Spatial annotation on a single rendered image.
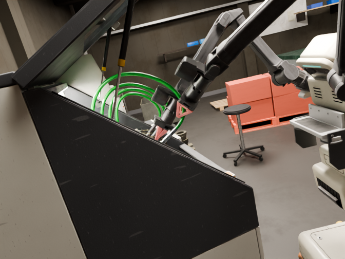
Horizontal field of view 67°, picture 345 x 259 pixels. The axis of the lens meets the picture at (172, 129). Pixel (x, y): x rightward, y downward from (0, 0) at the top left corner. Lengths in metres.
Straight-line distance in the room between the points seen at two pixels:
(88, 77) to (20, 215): 0.81
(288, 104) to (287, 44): 4.66
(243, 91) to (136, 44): 4.53
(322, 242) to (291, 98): 2.97
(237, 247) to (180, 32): 7.37
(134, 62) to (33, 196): 7.38
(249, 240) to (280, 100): 3.49
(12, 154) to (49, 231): 0.23
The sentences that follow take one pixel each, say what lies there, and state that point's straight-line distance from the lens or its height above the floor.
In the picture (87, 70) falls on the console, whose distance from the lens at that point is 1.42.
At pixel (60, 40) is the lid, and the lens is 0.71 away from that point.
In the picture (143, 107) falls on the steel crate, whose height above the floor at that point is 0.57.
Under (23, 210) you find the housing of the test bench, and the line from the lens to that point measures 0.82.
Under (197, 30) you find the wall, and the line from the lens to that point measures 8.14.
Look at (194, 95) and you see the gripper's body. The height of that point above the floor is 1.30.
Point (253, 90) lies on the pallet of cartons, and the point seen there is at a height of 0.65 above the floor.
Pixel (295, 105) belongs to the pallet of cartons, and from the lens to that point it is 4.49.
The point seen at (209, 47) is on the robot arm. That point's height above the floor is 1.44.
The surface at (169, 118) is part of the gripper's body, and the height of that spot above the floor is 1.20.
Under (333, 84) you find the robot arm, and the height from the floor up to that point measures 1.24.
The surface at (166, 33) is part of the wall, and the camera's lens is 8.05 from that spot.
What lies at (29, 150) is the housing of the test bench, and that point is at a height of 1.31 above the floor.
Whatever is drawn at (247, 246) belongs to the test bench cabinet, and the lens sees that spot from 1.08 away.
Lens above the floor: 1.45
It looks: 16 degrees down
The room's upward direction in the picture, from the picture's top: 14 degrees counter-clockwise
